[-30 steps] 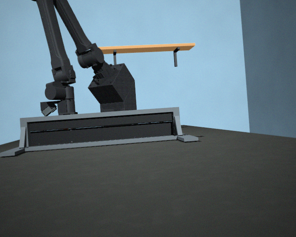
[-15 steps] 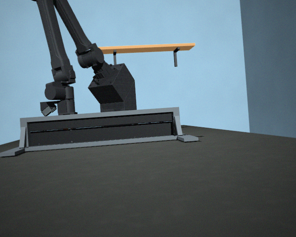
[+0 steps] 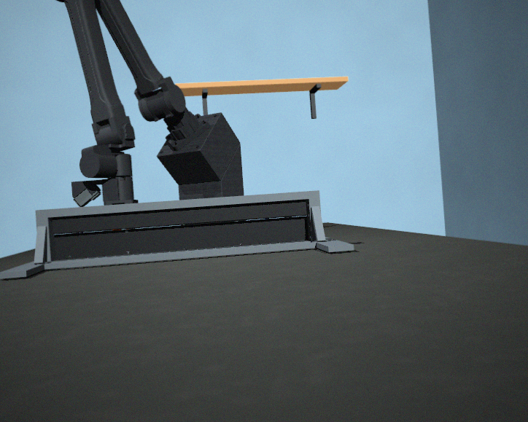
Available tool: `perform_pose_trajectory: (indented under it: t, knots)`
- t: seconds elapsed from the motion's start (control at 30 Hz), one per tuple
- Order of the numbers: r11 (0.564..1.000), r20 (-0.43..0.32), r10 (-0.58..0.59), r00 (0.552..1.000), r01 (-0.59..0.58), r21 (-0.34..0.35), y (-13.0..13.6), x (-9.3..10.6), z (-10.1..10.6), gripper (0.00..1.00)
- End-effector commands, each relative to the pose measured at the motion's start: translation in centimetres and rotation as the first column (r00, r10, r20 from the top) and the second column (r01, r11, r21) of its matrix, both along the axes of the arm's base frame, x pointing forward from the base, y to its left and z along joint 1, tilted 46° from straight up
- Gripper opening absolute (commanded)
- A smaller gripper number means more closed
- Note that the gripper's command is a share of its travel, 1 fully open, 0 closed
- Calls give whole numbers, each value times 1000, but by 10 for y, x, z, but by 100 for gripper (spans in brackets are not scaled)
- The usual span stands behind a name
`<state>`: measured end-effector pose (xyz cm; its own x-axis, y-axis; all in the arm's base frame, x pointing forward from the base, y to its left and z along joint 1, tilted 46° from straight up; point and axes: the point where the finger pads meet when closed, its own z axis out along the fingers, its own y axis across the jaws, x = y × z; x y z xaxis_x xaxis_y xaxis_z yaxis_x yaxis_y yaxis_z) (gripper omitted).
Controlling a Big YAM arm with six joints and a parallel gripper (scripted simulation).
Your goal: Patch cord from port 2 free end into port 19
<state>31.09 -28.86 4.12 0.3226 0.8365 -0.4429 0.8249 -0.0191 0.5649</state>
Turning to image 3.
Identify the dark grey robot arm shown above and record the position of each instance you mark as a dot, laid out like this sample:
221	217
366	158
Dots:
168	102

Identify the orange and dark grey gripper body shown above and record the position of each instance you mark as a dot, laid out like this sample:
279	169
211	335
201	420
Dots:
125	192

